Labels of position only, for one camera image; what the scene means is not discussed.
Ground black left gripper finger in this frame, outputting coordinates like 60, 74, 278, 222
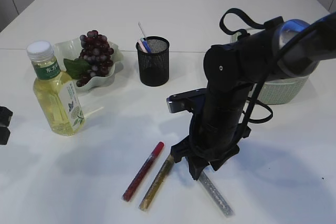
0, 106, 13, 127
0, 127, 11, 145

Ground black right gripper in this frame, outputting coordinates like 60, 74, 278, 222
170, 84, 252, 180

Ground silver glitter pen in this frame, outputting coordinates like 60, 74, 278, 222
198, 172, 234, 217

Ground gold glitter pen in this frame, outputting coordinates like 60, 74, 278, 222
139, 154, 174, 211

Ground red glitter pen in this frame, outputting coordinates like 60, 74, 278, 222
122, 142, 164, 202

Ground yellow tea bottle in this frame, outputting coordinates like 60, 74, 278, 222
26, 40, 85, 136

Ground purple grape bunch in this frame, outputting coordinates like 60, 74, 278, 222
63, 30, 114, 88

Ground blue capped scissors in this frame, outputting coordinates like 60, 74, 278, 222
141, 38, 152, 54

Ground pink purple capped scissors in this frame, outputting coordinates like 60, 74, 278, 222
138, 40, 147, 52

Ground clear plastic ruler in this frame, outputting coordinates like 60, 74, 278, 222
138, 22, 147, 40

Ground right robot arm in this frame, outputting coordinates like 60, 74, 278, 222
167, 8, 335, 180

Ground pale green wavy plate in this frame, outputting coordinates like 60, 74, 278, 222
54, 38, 123, 92

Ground black mesh pen holder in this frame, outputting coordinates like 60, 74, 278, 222
135, 36, 170, 87

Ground green woven plastic basket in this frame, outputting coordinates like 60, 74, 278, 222
229, 28, 309, 105

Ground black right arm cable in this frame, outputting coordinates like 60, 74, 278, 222
188, 8, 336, 162

